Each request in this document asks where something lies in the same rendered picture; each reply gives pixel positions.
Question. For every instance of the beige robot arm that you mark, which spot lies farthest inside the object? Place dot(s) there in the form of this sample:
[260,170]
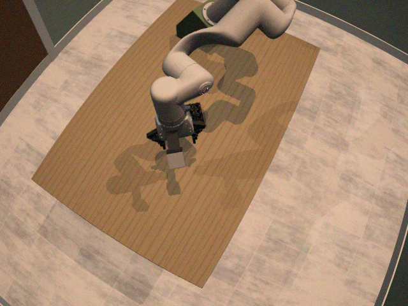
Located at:
[232,21]

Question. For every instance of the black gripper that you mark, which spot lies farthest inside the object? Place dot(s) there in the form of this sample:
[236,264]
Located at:
[188,127]

